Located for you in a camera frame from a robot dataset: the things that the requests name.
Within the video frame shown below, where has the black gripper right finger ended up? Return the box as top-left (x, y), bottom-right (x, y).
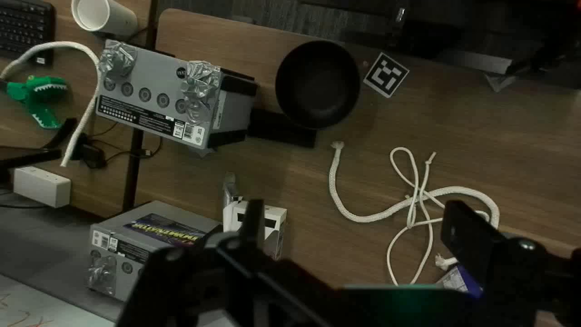
top-left (439, 197), bottom-right (581, 327)

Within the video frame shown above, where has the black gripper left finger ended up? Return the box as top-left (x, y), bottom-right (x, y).
top-left (116, 197), bottom-right (364, 327)

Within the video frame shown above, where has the thin white rope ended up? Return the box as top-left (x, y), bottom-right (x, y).
top-left (384, 145), bottom-right (462, 286)

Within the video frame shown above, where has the thick white braided rope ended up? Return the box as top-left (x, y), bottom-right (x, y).
top-left (326, 141), bottom-right (501, 230)

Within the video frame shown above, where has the blue cardboard box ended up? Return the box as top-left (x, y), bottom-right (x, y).
top-left (433, 252), bottom-right (486, 301)

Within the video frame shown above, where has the small white product box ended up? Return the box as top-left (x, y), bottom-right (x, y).
top-left (221, 174), bottom-right (288, 259)

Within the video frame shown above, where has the silver electronic control box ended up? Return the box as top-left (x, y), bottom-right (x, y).
top-left (94, 37), bottom-right (259, 150)

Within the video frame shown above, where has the grey toaster with label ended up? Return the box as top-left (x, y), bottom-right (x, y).
top-left (87, 199), bottom-right (223, 303)

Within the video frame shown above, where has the white power adapter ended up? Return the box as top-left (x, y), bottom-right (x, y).
top-left (10, 163), bottom-right (72, 208)

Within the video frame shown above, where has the black frying pan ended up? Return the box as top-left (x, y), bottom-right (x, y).
top-left (248, 37), bottom-right (363, 150)

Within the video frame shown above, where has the green crocodile toy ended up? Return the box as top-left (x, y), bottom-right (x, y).
top-left (5, 72), bottom-right (68, 130)

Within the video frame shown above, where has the black white fiducial marker tag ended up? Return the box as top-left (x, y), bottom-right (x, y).
top-left (363, 50), bottom-right (410, 99)

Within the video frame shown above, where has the white paper cup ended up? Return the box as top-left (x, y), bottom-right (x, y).
top-left (68, 0), bottom-right (139, 39)

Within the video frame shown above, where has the black keyboard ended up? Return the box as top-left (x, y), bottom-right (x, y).
top-left (0, 0), bottom-right (58, 61)

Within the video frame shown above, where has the white thick cable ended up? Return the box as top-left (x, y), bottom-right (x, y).
top-left (0, 39), bottom-right (101, 168)

